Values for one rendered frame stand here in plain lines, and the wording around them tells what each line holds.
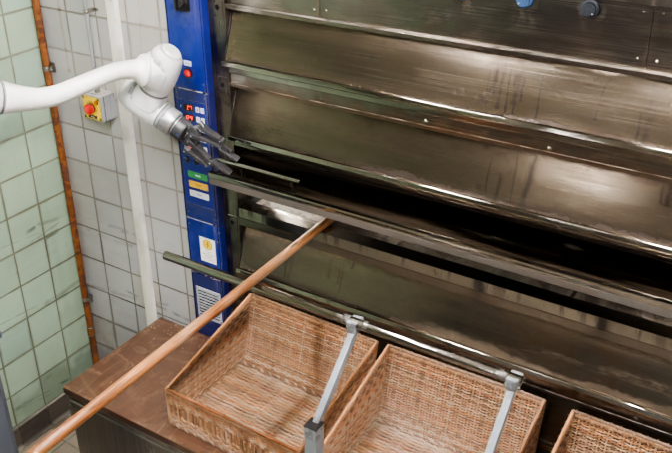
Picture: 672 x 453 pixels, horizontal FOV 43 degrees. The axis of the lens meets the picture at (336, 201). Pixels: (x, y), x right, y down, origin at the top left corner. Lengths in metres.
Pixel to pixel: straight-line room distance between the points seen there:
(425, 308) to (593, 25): 1.07
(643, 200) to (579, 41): 0.45
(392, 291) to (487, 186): 0.56
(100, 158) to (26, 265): 0.55
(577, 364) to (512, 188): 0.57
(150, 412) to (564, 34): 1.86
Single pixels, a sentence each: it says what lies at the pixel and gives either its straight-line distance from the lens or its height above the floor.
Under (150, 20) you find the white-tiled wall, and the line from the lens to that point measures 3.04.
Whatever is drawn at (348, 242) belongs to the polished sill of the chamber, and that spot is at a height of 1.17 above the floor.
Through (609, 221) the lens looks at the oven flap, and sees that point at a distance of 2.39.
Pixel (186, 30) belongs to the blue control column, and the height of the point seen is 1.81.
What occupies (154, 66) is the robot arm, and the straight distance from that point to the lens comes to 2.74.
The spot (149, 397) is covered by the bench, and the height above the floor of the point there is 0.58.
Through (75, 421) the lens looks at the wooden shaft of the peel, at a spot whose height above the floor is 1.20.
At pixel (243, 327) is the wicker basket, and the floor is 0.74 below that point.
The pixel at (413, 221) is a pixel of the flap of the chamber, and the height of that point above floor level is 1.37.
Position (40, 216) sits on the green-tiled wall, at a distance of 3.65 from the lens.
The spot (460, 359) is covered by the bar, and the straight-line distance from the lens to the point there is 2.33.
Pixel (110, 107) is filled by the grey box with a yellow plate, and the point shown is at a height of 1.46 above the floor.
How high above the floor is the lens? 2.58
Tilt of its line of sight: 27 degrees down
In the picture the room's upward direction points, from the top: straight up
